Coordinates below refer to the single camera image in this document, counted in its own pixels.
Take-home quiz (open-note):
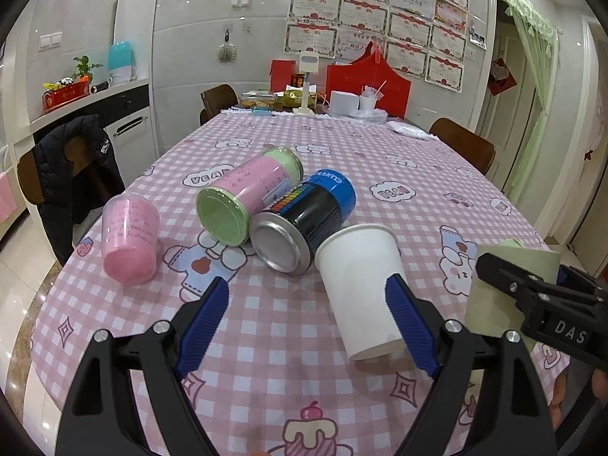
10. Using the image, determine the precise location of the pale green plastic cup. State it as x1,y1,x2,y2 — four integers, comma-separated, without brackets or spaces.
465,239,561,337

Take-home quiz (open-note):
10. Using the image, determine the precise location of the white paper cup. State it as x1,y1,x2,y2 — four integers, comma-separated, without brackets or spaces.
314,223,405,361

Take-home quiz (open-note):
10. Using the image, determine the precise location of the pink plastic cup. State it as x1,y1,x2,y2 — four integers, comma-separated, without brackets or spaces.
101,193,160,285

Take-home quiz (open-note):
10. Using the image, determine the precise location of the clear cup with straw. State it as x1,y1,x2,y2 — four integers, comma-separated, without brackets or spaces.
359,81,386,112

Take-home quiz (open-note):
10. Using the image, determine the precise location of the pink and green can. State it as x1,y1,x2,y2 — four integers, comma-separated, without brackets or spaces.
196,147,304,246

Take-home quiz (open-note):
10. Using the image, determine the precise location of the black and blue can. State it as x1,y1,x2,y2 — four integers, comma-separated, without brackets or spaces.
249,169,356,275

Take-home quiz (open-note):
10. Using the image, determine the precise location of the brown chair right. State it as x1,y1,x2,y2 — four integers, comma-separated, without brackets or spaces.
429,117,496,175

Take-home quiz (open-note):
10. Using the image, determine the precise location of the brown chair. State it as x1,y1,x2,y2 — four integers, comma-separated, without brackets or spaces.
429,117,496,175
200,84,238,126

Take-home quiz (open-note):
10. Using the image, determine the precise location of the pink checkered tablecloth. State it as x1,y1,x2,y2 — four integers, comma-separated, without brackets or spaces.
32,113,544,455

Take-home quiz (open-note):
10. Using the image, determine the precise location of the black jacket on chair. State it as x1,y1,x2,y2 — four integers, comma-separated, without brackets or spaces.
33,114,125,266

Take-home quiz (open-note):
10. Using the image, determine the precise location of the white folded cloth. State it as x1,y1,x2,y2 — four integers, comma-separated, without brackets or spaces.
385,120,436,140

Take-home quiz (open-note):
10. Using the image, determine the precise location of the white door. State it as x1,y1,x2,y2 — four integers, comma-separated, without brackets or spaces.
477,23,536,190

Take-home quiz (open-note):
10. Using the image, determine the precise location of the red diamond door decoration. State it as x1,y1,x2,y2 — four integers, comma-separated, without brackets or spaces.
488,58,516,96

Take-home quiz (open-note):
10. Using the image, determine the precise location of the white sideboard cabinet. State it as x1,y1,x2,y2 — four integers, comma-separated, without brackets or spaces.
10,80,158,214

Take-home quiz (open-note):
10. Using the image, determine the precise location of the white square box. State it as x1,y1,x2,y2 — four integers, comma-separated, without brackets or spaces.
329,91,359,116

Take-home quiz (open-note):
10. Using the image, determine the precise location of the brown chair far left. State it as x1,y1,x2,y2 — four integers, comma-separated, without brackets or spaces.
200,84,238,126

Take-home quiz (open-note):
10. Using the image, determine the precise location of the green door curtain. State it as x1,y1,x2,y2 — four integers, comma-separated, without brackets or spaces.
502,0,559,203

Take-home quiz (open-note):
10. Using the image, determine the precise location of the red gift bag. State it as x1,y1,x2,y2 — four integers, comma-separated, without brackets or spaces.
325,41,411,119

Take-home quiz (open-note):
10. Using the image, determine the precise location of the red planter with plant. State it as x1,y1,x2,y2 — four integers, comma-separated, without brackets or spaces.
41,55,102,114

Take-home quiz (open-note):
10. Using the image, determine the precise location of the teal humidifier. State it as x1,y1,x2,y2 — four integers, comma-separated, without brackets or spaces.
108,41,137,86

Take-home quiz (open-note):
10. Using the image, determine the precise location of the small red box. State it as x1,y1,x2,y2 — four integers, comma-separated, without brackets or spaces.
269,60,296,93

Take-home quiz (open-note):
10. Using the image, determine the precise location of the white desk lamp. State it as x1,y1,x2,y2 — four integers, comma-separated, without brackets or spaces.
293,51,320,116

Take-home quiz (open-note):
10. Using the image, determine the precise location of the wall switch plate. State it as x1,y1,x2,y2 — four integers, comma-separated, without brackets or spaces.
38,32,62,52

